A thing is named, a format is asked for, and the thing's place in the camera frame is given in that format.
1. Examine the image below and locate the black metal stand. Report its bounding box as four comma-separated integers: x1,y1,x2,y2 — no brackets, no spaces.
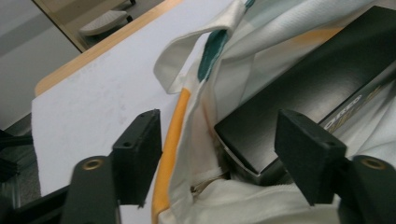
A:
0,128,34,185

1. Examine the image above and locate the white cabinet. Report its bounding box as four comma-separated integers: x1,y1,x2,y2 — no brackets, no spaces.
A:
0,0,83,131

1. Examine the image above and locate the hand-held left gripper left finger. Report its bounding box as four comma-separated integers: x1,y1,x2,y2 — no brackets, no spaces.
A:
111,108,163,208

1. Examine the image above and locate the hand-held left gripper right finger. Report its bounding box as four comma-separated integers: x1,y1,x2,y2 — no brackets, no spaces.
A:
274,108,348,207

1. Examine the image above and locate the black box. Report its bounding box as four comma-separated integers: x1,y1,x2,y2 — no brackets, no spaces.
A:
214,5,396,188

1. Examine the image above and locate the cream canvas tote bag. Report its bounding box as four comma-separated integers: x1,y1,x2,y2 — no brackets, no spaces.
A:
150,0,396,224

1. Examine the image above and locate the grey chair base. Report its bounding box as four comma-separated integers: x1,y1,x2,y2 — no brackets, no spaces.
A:
78,9,134,38

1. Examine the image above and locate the white table sheet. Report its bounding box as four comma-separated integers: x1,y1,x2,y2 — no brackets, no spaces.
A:
31,0,238,224

